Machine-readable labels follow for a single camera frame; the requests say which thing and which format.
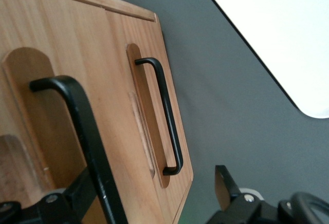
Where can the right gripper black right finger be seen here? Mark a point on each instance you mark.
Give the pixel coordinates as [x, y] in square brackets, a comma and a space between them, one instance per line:
[231, 208]

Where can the white rectangular tray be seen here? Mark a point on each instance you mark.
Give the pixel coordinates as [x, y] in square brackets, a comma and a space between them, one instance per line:
[282, 28]

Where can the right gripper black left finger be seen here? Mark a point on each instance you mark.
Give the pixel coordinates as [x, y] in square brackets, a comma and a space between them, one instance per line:
[69, 203]

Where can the wooden drawer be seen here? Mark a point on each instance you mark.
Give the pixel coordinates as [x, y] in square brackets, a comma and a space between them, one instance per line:
[144, 36]
[77, 54]

